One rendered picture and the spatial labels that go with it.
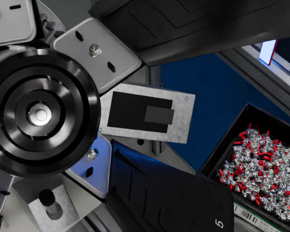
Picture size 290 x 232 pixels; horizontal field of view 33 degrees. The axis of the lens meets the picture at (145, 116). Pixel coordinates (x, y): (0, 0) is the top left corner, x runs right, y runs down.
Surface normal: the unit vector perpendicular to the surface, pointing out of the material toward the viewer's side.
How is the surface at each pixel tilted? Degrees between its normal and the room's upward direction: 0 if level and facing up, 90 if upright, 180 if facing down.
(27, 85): 56
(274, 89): 90
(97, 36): 0
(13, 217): 50
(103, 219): 0
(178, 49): 12
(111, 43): 0
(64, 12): 90
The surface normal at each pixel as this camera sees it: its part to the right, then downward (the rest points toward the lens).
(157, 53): 0.10, -0.43
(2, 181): 0.92, 0.34
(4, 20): -0.37, 0.22
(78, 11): 0.65, 0.64
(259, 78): -0.76, 0.57
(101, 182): 0.76, -0.50
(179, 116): 0.47, 0.16
